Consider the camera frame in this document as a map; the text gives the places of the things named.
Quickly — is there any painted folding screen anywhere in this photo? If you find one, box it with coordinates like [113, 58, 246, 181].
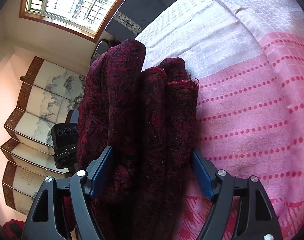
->
[0, 56, 85, 215]

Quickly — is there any dark red patterned sweater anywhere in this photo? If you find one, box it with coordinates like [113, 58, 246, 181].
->
[77, 39, 198, 239]

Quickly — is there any pink checked bed sheet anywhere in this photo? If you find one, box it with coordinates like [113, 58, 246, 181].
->
[137, 0, 304, 239]

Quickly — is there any window with wooden frame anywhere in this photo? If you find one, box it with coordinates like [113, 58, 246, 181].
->
[19, 0, 125, 43]

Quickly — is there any wooden armchair grey cushion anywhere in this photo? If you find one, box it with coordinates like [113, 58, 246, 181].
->
[90, 39, 120, 65]

